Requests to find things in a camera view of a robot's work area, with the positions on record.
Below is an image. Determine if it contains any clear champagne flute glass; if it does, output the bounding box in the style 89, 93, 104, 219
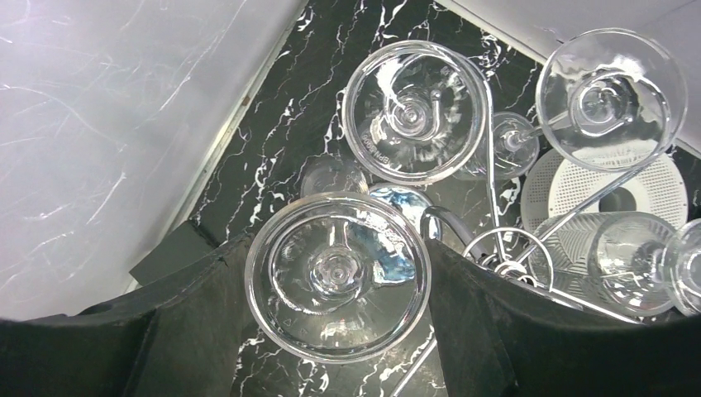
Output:
244, 192, 432, 364

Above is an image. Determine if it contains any white filament spool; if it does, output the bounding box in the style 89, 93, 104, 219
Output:
518, 147, 689, 234

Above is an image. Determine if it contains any small black box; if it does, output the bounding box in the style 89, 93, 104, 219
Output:
130, 220, 220, 286

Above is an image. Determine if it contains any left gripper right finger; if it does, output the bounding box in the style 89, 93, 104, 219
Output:
427, 240, 700, 396

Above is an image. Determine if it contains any clear wide wine glass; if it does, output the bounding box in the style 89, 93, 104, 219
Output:
341, 40, 494, 185

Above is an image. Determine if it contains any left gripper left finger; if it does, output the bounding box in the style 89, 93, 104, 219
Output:
1, 235, 252, 396

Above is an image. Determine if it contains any clear martini glass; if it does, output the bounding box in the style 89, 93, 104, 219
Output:
535, 27, 689, 175

